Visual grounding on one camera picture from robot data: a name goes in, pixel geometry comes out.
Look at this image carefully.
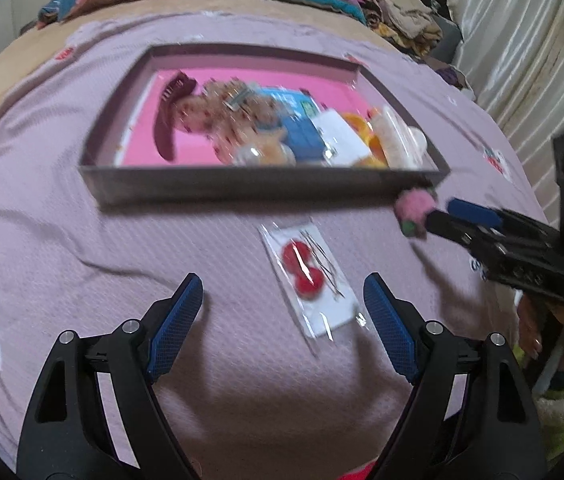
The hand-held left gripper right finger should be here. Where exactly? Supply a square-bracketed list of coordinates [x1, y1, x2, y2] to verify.
[362, 271, 550, 480]

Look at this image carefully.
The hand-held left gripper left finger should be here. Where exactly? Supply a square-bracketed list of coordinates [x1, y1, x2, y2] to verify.
[16, 272, 205, 480]

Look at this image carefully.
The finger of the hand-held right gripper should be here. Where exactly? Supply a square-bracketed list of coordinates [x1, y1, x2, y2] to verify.
[447, 198, 546, 237]
[425, 209, 494, 249]

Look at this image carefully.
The pink fuzzy hair clip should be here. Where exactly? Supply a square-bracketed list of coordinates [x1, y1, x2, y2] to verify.
[394, 186, 439, 239]

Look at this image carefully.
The red ball hair tie packet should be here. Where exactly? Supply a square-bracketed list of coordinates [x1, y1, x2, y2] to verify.
[258, 219, 369, 344]

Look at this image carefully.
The beige spiral hair clip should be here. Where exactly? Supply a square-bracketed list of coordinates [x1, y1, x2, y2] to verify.
[369, 106, 413, 169]

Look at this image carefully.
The white card packet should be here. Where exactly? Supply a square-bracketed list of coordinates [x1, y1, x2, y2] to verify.
[311, 109, 376, 167]

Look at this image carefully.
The grey shallow box pink lining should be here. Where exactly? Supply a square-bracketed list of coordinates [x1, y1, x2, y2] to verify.
[78, 44, 451, 207]

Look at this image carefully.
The maroon hair claw clip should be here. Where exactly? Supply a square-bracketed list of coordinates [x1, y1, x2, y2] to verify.
[153, 71, 199, 162]

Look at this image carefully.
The red clothing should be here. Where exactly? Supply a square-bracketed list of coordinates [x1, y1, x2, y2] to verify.
[341, 461, 379, 480]

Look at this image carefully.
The orange hair clips packet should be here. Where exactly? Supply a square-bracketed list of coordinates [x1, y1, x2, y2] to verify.
[341, 110, 389, 169]

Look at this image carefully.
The white satin curtain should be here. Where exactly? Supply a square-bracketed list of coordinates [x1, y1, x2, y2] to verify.
[449, 0, 564, 213]

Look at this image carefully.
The grey cushion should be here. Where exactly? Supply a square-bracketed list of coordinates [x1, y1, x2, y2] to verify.
[431, 12, 464, 62]

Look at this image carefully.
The blue accessory packet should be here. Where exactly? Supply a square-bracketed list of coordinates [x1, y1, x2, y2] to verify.
[254, 85, 326, 122]

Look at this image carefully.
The beige mesh bow hair clip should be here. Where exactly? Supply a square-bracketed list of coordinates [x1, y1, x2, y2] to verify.
[177, 77, 287, 164]

